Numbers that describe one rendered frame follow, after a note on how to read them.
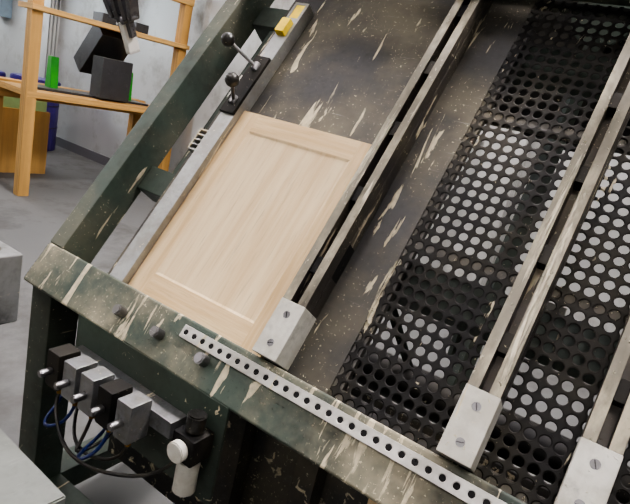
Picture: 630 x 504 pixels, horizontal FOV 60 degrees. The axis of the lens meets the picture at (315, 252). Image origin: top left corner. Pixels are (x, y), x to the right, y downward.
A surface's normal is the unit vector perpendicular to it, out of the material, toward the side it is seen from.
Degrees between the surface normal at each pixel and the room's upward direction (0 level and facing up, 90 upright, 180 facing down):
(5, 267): 90
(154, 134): 90
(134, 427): 90
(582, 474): 56
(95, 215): 90
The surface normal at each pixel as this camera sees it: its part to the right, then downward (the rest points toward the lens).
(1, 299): 0.81, 0.33
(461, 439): -0.33, -0.44
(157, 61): -0.58, 0.09
